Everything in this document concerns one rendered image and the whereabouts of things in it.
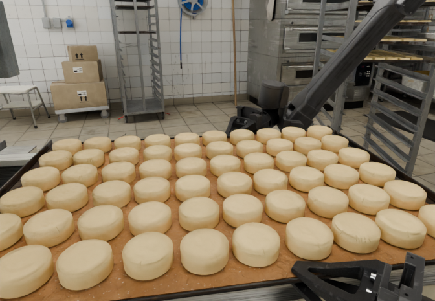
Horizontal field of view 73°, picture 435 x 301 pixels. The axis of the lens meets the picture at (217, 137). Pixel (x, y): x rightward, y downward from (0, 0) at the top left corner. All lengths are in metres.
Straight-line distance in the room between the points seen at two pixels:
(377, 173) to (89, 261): 0.40
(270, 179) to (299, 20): 3.52
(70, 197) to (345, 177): 0.38
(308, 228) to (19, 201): 0.35
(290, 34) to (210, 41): 1.25
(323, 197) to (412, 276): 0.14
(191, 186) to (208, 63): 4.14
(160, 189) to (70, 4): 4.03
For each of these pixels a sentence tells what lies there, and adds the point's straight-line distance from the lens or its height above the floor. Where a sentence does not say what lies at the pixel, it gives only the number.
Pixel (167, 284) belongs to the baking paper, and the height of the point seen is 0.90.
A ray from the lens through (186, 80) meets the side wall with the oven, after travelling 4.47.
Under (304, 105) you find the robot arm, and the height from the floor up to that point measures 0.95.
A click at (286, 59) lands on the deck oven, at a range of 3.84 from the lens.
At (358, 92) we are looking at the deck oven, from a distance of 4.61.
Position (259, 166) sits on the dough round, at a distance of 0.48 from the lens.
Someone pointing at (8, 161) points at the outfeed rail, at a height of 0.90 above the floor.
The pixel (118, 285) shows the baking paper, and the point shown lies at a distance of 0.32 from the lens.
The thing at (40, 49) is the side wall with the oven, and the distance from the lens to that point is 4.44.
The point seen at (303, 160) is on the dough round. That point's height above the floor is 0.92.
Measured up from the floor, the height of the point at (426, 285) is 0.84.
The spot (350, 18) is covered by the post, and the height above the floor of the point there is 1.16.
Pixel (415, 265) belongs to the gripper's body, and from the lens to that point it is 0.30.
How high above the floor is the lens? 1.13
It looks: 21 degrees down
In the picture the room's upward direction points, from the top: straight up
